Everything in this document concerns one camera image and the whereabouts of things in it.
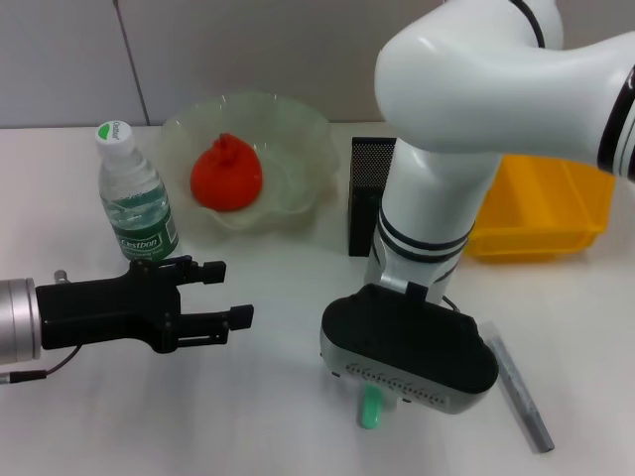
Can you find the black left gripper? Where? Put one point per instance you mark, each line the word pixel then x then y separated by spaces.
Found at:
pixel 109 312

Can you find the clear green-label water bottle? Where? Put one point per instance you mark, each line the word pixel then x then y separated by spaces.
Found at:
pixel 141 213

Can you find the orange fruit with stem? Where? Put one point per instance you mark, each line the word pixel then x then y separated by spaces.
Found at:
pixel 225 173

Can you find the green toothbrush case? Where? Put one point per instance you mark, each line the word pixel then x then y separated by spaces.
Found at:
pixel 371 411

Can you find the green wavy glass fruit bowl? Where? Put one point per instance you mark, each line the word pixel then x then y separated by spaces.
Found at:
pixel 292 149

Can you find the black mesh pen holder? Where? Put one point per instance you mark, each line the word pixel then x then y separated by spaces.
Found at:
pixel 367 198

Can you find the silver grey marker pen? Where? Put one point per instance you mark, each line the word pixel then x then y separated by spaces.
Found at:
pixel 521 392

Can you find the yellow plastic bin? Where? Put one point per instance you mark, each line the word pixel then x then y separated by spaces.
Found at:
pixel 546 213

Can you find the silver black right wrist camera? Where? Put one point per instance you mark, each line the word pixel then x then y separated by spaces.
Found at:
pixel 407 347

